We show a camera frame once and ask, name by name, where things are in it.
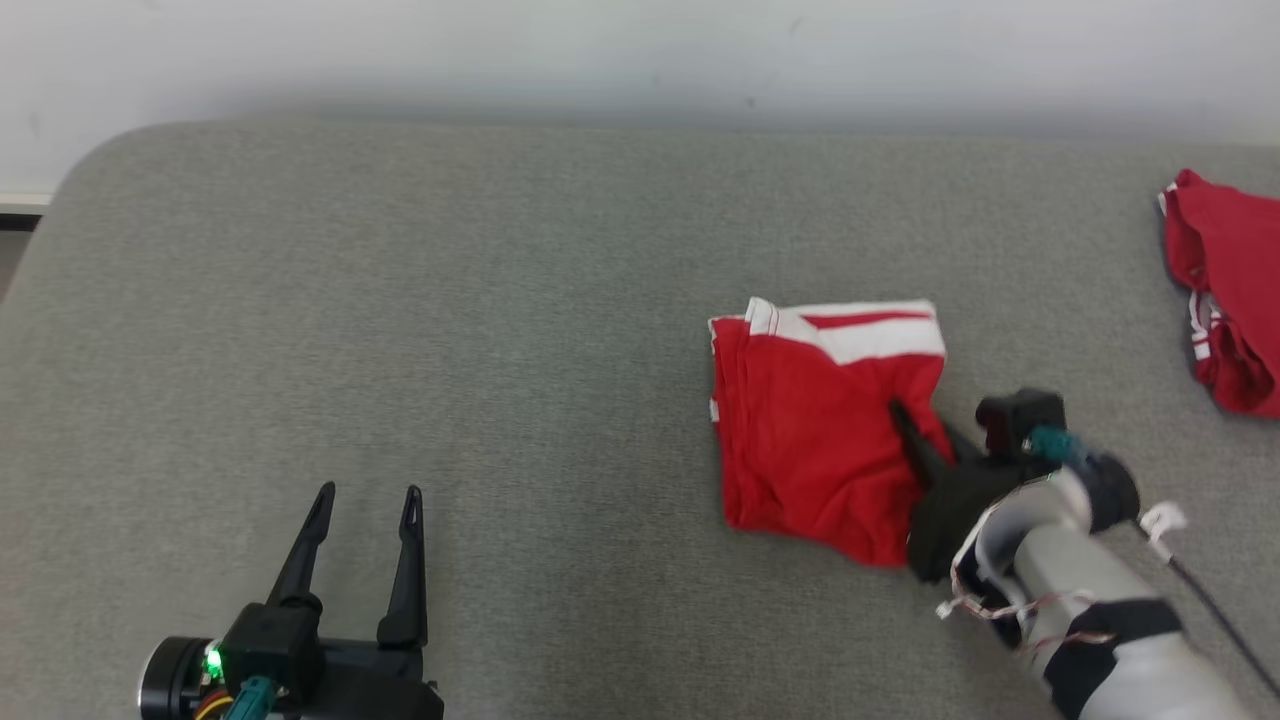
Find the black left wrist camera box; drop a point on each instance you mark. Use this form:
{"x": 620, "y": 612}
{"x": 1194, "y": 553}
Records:
{"x": 270, "y": 645}

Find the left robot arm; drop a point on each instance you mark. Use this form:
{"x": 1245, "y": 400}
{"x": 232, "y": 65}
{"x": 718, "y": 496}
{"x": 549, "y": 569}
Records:
{"x": 170, "y": 680}

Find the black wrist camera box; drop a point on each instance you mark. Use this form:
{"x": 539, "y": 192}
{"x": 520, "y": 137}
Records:
{"x": 1015, "y": 420}
{"x": 270, "y": 645}

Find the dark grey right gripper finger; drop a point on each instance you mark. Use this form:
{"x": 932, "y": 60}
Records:
{"x": 962, "y": 450}
{"x": 922, "y": 455}

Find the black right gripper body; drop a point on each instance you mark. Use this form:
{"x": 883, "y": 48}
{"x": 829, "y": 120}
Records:
{"x": 950, "y": 510}

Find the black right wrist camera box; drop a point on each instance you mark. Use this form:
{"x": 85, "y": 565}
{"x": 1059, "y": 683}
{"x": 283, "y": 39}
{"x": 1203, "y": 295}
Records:
{"x": 1015, "y": 420}

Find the red jersey shirt white sleeves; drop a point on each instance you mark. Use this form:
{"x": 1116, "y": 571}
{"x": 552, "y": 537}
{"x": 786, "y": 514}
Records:
{"x": 1240, "y": 270}

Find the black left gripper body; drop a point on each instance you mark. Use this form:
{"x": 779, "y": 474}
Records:
{"x": 370, "y": 690}

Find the white wall baseboard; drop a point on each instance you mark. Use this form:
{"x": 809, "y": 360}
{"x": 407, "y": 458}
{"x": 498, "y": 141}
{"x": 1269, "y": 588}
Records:
{"x": 20, "y": 203}

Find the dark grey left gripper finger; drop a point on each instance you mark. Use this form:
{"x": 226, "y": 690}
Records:
{"x": 410, "y": 590}
{"x": 305, "y": 570}

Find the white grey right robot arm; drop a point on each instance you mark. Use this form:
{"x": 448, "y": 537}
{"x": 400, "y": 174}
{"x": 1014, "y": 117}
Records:
{"x": 1080, "y": 570}

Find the red shorts white trim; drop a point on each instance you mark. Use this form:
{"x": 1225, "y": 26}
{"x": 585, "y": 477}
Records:
{"x": 800, "y": 450}

